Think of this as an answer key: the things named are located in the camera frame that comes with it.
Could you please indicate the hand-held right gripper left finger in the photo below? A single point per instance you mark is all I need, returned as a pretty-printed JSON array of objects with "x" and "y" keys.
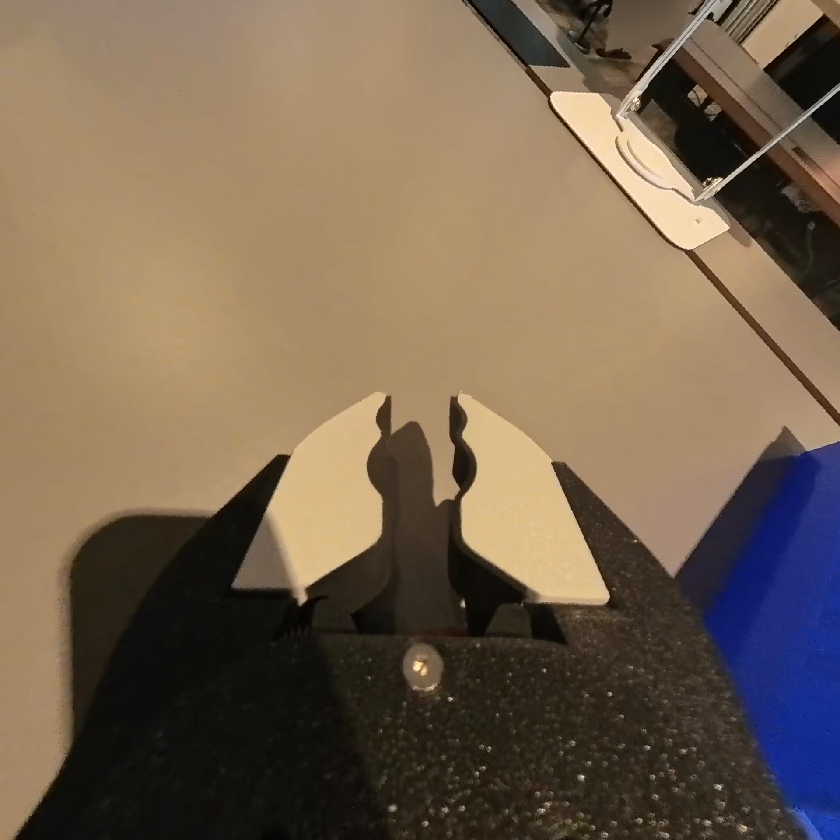
[{"x": 321, "y": 512}]

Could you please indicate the white document stand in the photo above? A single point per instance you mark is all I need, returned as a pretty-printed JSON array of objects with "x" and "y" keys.
[{"x": 590, "y": 124}]

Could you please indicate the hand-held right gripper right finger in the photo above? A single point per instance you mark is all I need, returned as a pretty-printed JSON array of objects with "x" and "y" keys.
[{"x": 531, "y": 525}]

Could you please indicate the blue plastic bin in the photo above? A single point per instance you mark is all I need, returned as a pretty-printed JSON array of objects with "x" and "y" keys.
[{"x": 774, "y": 590}]

